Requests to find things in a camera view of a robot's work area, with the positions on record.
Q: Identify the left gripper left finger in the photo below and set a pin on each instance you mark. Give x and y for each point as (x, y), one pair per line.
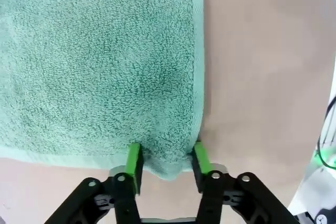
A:
(126, 197)

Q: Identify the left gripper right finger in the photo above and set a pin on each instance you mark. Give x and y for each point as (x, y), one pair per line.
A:
(215, 200)

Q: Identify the green terry towel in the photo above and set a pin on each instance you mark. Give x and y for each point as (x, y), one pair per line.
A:
(99, 64)

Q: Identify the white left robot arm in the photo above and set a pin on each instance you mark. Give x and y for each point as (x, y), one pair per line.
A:
(309, 195)

